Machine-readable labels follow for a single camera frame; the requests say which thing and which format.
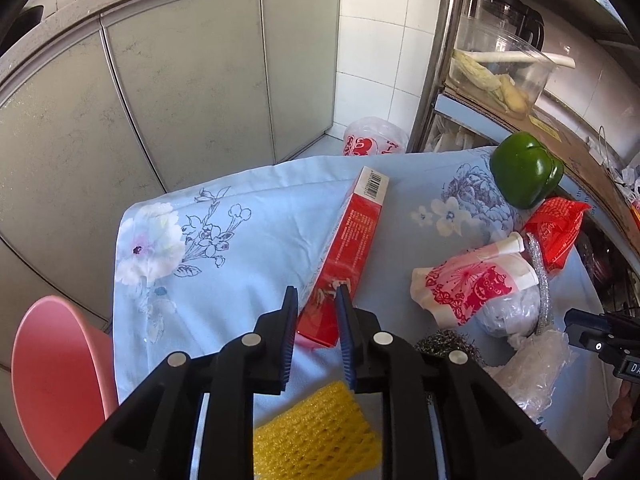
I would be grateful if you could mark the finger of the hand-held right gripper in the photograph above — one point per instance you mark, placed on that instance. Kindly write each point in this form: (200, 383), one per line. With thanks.
(585, 327)

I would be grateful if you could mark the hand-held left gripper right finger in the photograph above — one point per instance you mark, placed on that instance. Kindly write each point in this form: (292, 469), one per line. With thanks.
(345, 340)

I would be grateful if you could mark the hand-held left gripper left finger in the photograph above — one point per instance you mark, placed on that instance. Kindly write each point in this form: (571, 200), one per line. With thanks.
(289, 340)

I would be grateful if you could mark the steel wool scourer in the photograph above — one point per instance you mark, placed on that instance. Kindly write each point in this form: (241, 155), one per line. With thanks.
(435, 345)

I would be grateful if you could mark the red cardboard box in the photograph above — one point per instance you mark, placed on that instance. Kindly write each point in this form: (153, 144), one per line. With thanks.
(355, 230)

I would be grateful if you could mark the pink plastic basin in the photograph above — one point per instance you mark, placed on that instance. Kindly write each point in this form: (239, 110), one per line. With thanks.
(60, 375)

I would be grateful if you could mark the person's right hand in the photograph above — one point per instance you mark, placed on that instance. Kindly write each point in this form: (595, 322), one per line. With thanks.
(625, 410)

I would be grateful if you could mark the silver mesh scourer strip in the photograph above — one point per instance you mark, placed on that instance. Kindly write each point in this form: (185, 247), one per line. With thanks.
(542, 285)

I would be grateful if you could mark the clear crumpled plastic bag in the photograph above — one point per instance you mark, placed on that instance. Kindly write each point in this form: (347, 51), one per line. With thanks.
(535, 375)

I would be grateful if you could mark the yellow foam fruit net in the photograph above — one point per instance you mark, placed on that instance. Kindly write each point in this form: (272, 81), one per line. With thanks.
(310, 435)

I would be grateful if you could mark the red plastic packet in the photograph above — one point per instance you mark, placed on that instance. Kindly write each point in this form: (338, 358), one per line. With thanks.
(557, 230)

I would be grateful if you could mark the light blue floral cloth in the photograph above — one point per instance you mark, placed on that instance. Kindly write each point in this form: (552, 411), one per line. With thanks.
(250, 240)

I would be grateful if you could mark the white bag with red print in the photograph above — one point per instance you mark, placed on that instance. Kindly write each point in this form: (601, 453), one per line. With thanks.
(465, 285)

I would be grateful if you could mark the green bell pepper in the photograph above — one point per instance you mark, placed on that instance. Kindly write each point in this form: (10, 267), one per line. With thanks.
(525, 170)

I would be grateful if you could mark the white plastic bag red pattern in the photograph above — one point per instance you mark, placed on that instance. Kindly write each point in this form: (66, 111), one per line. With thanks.
(372, 137)

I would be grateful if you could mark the ginger root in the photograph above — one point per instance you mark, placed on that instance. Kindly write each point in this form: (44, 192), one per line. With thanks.
(515, 95)

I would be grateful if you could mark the clear plastic container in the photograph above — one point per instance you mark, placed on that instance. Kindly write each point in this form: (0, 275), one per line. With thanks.
(525, 75)

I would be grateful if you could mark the grey kitchen cabinet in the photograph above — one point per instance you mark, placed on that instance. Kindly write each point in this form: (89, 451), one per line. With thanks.
(175, 85)

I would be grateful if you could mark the metal storage rack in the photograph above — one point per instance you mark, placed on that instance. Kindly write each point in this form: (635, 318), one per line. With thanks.
(440, 50)

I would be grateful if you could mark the black blender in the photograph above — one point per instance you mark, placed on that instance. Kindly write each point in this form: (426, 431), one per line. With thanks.
(515, 15)

